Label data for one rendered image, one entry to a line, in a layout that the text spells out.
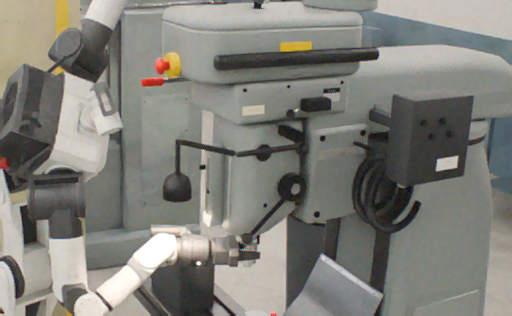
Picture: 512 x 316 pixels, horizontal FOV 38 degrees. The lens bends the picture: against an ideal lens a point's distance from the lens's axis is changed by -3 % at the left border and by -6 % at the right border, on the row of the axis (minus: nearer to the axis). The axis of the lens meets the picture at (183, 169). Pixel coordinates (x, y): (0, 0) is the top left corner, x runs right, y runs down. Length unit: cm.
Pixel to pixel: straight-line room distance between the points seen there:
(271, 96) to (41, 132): 58
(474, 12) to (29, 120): 564
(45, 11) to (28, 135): 161
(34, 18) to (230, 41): 186
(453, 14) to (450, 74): 515
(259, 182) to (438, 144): 45
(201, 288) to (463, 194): 83
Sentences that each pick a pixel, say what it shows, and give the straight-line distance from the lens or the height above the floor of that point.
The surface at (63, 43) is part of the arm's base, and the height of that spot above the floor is 177.
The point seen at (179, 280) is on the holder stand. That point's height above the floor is 105.
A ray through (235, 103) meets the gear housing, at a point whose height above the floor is 168.
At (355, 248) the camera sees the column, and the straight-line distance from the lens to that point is 231.
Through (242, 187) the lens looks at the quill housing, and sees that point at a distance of 191.
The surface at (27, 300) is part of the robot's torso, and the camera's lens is 250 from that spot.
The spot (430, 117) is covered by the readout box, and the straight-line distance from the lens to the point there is 181.
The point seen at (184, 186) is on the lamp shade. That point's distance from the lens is 186.
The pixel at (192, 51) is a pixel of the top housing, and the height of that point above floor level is 181.
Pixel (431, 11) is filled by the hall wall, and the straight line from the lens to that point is 755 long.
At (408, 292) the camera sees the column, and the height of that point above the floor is 110.
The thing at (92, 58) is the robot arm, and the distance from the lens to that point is 213.
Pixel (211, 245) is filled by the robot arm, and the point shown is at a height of 126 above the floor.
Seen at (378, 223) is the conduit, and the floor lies 138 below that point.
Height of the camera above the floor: 211
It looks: 19 degrees down
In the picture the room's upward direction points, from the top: 1 degrees clockwise
